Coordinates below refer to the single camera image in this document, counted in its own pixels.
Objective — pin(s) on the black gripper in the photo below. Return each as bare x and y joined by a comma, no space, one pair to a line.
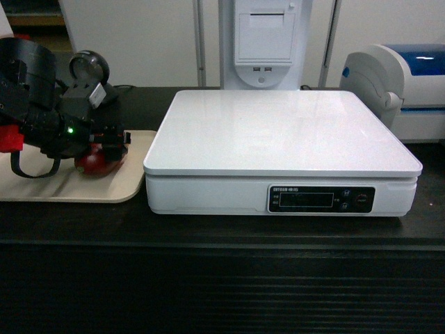
65,131

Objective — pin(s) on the dark red mango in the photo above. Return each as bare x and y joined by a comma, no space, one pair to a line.
92,163

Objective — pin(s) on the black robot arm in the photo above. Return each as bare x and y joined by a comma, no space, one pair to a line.
28,79

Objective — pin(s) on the white checkout scale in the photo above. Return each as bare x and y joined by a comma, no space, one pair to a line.
277,152

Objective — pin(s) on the beige plastic tray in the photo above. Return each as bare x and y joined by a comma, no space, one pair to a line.
68,185

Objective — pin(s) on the black round barcode scanner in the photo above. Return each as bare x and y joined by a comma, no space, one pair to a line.
88,64

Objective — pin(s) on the red block on wrist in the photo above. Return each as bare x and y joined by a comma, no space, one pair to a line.
11,139

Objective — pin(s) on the white receipt printer kiosk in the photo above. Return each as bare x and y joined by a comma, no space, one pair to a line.
263,44

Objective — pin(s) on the white blue label printer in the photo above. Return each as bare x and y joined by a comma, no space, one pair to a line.
403,84

